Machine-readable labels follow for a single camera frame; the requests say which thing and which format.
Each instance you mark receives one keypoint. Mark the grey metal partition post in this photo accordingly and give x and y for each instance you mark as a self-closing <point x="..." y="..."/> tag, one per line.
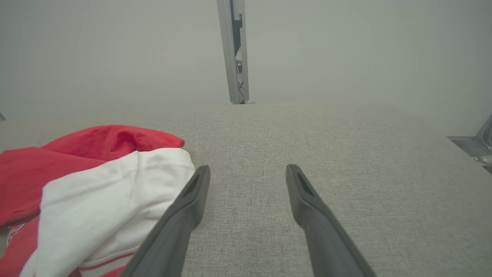
<point x="232" y="57"/>

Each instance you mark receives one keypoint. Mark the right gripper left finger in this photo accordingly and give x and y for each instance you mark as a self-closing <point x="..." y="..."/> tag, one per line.
<point x="180" y="223"/>

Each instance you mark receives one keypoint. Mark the grey slanted metal strut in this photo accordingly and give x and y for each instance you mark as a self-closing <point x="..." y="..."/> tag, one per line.
<point x="467" y="144"/>

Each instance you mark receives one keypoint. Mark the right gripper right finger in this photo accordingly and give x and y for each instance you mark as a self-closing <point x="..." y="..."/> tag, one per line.
<point x="319" y="227"/>

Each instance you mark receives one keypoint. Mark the red lettered jersey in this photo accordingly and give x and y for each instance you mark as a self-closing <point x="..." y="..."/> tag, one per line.
<point x="96" y="200"/>

